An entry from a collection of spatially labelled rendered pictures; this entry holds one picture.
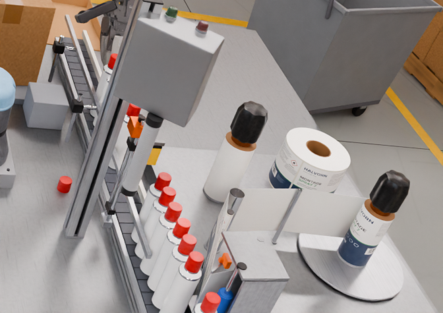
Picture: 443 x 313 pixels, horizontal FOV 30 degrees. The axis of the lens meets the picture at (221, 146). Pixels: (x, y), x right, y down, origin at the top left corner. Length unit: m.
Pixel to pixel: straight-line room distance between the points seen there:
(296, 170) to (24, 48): 0.85
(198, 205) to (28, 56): 0.67
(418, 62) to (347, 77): 1.36
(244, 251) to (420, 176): 3.08
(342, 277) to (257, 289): 0.55
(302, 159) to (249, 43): 1.05
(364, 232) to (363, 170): 2.31
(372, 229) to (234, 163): 0.40
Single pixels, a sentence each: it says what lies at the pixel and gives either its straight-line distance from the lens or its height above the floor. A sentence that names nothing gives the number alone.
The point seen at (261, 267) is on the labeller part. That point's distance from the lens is 1.71.
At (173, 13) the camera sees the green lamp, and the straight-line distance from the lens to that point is 1.72.
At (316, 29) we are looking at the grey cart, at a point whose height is 0.61.
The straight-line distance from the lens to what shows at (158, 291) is 1.88.
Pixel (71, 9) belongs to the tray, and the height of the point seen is 0.83.
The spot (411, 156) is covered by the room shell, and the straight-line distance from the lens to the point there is 4.87.
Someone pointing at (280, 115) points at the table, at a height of 0.83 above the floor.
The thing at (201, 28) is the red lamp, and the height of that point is 1.48.
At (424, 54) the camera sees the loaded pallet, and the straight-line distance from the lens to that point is 5.75.
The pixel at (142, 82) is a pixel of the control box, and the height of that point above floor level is 1.35.
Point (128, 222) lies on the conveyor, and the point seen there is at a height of 0.88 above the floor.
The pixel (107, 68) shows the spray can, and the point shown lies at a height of 1.05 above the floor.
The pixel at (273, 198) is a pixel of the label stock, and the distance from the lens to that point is 2.11.
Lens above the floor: 2.21
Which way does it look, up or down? 32 degrees down
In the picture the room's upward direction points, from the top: 23 degrees clockwise
